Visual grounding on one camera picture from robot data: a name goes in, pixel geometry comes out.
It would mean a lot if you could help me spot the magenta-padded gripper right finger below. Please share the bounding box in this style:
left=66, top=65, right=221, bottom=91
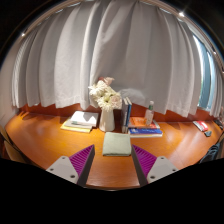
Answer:
left=130, top=143, right=179, bottom=188

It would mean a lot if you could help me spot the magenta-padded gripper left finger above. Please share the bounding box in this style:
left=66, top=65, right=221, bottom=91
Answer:
left=45, top=143, right=96, bottom=188

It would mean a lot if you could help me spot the pale green towel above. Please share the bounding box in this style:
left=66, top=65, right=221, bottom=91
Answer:
left=101, top=131, right=133, bottom=157

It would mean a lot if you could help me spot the yellow flat book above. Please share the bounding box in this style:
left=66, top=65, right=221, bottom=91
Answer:
left=60, top=121, right=93, bottom=134

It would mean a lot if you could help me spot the grey flat book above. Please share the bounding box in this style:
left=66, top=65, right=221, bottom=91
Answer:
left=63, top=118, right=94, bottom=130

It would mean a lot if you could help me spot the orange flat book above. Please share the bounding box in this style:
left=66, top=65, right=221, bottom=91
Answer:
left=128, top=116, right=161, bottom=130

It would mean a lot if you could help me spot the clear plastic bottle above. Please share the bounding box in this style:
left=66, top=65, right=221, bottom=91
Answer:
left=144, top=100, right=155, bottom=127

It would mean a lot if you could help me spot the black chair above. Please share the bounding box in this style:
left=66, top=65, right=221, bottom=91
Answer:
left=199, top=131, right=224, bottom=164

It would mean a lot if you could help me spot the white thick book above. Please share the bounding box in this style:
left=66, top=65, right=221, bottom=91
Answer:
left=69, top=110, right=100, bottom=128

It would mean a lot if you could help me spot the wooden chair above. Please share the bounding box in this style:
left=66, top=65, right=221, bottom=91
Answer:
left=0, top=124, right=29, bottom=164

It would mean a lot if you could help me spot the red and white packet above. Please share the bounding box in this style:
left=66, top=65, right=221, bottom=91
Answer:
left=192, top=120, right=209, bottom=132

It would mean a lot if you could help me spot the blue upright book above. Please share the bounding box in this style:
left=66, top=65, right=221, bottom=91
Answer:
left=125, top=96, right=133, bottom=133

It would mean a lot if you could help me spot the grey upright book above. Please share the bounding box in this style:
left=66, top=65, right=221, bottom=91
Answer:
left=120, top=97, right=129, bottom=134

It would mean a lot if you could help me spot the white ceramic vase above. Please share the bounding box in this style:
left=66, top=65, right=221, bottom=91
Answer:
left=98, top=107, right=116, bottom=133

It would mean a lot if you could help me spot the white flower bouquet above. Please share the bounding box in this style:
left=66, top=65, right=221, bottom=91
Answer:
left=87, top=76, right=123, bottom=113

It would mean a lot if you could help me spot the window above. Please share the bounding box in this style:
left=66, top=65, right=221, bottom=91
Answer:
left=193, top=33, right=217, bottom=112

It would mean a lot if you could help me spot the white curtain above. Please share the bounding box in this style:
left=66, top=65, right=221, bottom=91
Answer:
left=11, top=0, right=224, bottom=118

